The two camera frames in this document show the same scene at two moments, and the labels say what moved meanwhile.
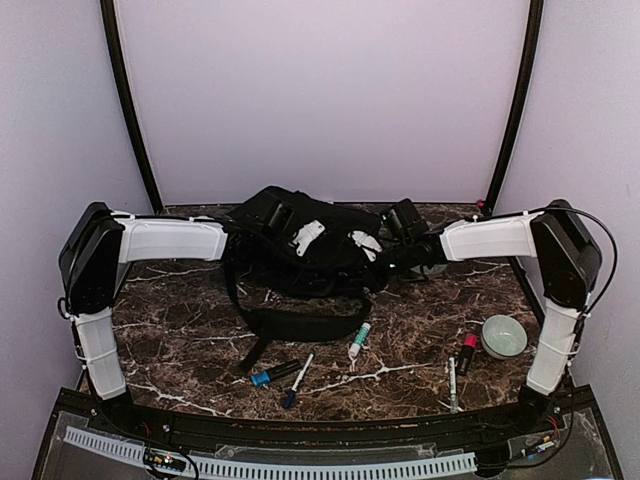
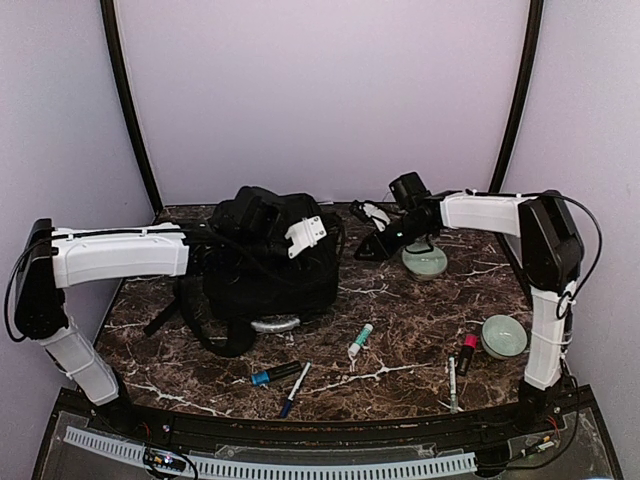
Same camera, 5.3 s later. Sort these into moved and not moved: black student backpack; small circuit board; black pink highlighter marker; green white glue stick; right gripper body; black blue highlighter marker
Moved: black student backpack; right gripper body
Not moved: small circuit board; black blue highlighter marker; green white glue stick; black pink highlighter marker
